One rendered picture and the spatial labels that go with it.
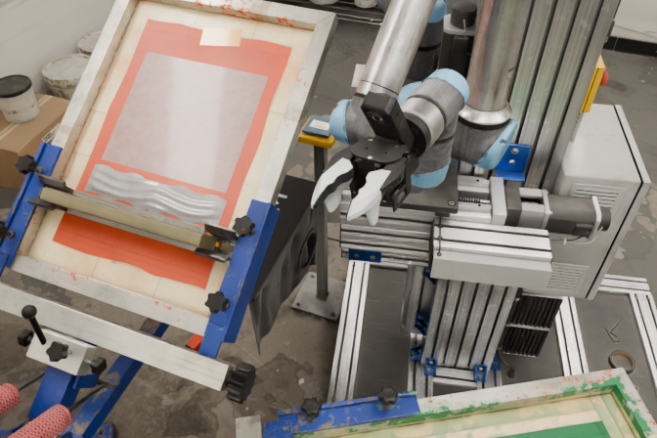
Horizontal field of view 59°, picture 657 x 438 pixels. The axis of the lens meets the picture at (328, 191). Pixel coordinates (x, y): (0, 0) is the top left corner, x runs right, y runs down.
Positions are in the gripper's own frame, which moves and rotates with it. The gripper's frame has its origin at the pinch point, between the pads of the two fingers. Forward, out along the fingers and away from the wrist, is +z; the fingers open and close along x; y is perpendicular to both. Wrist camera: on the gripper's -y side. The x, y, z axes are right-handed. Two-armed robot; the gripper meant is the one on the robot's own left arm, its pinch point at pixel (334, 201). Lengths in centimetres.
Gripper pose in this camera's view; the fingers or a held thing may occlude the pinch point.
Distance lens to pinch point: 72.3
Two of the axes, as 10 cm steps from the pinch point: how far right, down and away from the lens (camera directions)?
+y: 1.2, 7.8, 6.2
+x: -8.4, -2.6, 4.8
